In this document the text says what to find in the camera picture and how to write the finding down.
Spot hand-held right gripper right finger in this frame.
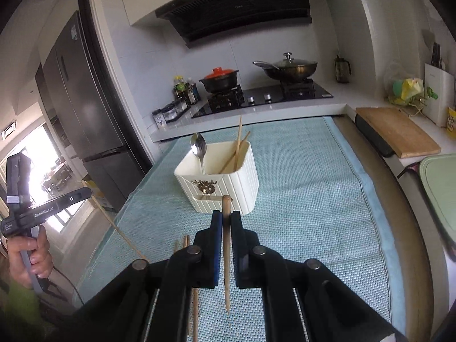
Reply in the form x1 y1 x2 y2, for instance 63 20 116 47
231 211 408 342

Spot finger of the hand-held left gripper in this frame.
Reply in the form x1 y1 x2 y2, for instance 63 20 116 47
53 186 92 209

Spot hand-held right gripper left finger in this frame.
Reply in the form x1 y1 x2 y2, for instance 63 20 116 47
68 211 224 342

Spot cream ribbed utensil holder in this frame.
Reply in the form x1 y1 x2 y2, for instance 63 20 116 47
174 141 260 215

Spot metal spoon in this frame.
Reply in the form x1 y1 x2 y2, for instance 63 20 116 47
190 133 208 176

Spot person's left forearm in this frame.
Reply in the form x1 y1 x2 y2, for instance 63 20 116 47
0 280 48 342

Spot person's left hand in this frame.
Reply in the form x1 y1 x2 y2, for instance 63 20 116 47
7 228 55 290

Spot wooden dining table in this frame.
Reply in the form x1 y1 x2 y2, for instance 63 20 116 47
41 169 74 195

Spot yellow cardboard box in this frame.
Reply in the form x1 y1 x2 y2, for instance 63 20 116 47
83 179 115 211

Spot ceiling light panel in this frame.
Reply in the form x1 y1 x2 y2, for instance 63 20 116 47
1 119 19 140

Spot grey steel refrigerator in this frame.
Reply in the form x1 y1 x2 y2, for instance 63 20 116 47
35 10 144 215

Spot teal woven table mat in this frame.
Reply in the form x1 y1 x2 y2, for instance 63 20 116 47
76 116 399 342

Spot black gas cooktop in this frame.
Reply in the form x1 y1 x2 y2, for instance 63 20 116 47
191 78 334 119

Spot black clay pot red lid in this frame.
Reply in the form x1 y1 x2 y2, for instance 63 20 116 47
198 66 240 94

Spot black tray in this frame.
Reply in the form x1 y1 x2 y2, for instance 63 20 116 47
354 115 397 158

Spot dark wok with glass lid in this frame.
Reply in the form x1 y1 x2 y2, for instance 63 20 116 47
253 52 319 82

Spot wooden cutting board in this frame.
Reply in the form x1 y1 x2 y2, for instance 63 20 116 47
355 106 442 159

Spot dark glass pitcher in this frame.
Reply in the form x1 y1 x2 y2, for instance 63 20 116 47
334 55 352 85

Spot green plastic cutting board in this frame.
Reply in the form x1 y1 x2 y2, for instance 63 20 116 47
396 153 456 255

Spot yellow green plastic bags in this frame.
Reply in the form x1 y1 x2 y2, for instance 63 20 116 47
384 62 439 108

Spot black range hood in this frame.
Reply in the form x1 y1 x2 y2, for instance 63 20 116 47
154 0 313 49

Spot white knife block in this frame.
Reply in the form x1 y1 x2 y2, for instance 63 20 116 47
422 42 454 128

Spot black cable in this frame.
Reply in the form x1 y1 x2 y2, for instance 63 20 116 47
46 271 86 309

